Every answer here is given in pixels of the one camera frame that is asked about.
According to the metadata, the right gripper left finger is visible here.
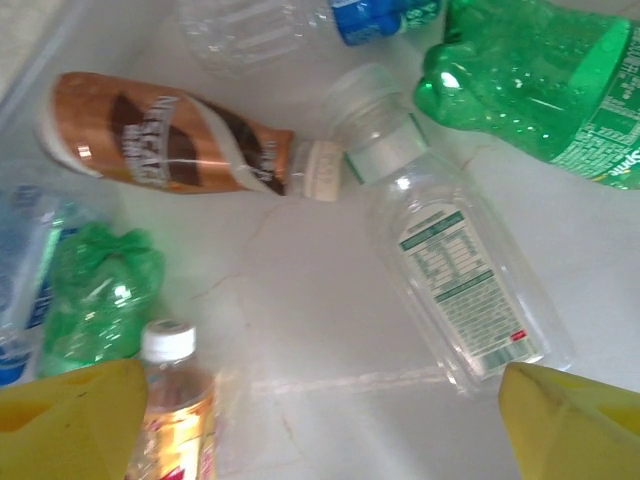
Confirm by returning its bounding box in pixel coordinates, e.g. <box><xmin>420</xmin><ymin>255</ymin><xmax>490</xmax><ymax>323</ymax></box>
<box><xmin>0</xmin><ymin>358</ymin><xmax>150</xmax><ymax>480</ymax></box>

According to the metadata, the crushed green Sprite bottle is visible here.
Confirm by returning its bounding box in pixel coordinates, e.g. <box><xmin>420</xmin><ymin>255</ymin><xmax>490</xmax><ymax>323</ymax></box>
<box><xmin>35</xmin><ymin>221</ymin><xmax>166</xmax><ymax>380</ymax></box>
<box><xmin>411</xmin><ymin>0</ymin><xmax>640</xmax><ymax>192</ymax></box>

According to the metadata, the clear bottle pale blue label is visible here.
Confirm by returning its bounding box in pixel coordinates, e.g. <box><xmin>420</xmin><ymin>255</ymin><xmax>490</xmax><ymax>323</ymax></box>
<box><xmin>0</xmin><ymin>183</ymin><xmax>69</xmax><ymax>389</ymax></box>

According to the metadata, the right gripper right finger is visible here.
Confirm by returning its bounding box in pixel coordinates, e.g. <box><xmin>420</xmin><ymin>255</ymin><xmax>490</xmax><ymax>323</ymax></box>
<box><xmin>501</xmin><ymin>362</ymin><xmax>640</xmax><ymax>480</ymax></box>

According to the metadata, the brown coffee drink bottle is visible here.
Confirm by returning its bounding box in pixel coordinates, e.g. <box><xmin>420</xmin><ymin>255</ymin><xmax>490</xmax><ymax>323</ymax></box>
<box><xmin>33</xmin><ymin>71</ymin><xmax>347</xmax><ymax>205</ymax></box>

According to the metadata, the orange tea bottle red label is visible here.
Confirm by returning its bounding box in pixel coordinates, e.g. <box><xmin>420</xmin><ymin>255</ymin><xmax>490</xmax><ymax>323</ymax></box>
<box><xmin>123</xmin><ymin>318</ymin><xmax>222</xmax><ymax>480</ymax></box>

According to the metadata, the square clear bottle green label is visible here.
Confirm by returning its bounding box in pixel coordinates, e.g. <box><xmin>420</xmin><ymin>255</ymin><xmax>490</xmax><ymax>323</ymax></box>
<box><xmin>321</xmin><ymin>63</ymin><xmax>577</xmax><ymax>400</ymax></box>

